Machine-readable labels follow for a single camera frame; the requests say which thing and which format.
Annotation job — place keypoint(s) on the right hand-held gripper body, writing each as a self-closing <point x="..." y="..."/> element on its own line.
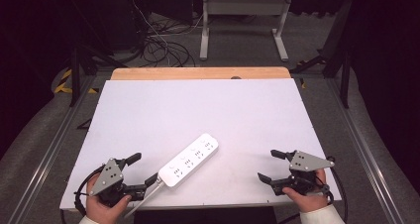
<point x="305" y="163"/>

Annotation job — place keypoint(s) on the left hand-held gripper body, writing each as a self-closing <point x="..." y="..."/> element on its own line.
<point x="107" y="177"/>

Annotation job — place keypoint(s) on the white power strip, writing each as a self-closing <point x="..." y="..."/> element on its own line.
<point x="188" y="160"/>

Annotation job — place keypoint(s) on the person's left hand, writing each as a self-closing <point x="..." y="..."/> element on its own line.
<point x="104" y="213"/>

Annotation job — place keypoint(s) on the person's right hand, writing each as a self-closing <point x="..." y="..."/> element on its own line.
<point x="310" y="202"/>

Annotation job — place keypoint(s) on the black metal stand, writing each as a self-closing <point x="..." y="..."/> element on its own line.
<point x="345" y="72"/>

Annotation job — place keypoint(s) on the black tripod stand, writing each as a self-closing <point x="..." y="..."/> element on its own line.
<point x="76" y="75"/>

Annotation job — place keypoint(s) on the yellow black hazard tape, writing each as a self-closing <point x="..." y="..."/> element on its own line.
<point x="64" y="82"/>

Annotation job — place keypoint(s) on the wooden table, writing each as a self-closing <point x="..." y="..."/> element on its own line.
<point x="198" y="73"/>

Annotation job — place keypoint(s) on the aluminium floor rail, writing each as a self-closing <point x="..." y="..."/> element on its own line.
<point x="49" y="158"/>
<point x="366" y="158"/>

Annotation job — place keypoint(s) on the white metal desk frame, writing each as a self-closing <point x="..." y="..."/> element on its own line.
<point x="244" y="6"/>

